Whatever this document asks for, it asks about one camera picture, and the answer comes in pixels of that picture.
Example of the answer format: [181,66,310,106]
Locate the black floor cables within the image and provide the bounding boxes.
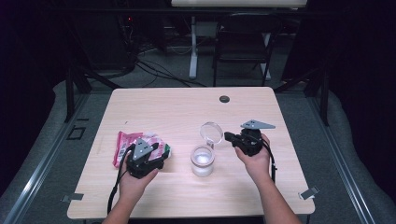
[134,59,207,89]

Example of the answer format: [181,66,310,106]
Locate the dark equipment with red light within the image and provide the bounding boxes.
[62,0,139,72]

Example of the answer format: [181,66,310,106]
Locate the black folding chair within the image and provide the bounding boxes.
[212,12,283,88]

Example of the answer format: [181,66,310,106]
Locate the white desk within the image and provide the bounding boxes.
[171,0,307,81]

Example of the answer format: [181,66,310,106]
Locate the aluminium floor rail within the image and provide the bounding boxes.
[3,92,92,224]
[306,92,377,224]

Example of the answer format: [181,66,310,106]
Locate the black metal stand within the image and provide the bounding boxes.
[64,66,122,124]
[274,66,331,127]

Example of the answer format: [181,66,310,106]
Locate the red and white pouch bag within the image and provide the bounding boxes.
[112,131,172,169]

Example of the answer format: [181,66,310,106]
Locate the person's right hand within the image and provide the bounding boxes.
[233,133,272,185]

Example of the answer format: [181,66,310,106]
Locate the grey tape piece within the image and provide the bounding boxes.
[298,186,320,201]
[61,192,85,203]

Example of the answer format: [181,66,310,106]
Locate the clear glass jar with lid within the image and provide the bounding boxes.
[190,120,224,177]

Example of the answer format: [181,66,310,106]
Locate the grey box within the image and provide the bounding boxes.
[195,21,219,38]

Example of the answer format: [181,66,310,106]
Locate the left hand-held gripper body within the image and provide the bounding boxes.
[125,138,164,180]

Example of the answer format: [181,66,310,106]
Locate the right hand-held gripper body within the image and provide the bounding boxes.
[238,119,276,157]

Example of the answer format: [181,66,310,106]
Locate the right hand-held gripper cable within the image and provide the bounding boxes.
[261,138,278,185]

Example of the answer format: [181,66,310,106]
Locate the person's left hand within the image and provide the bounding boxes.
[118,161,160,203]

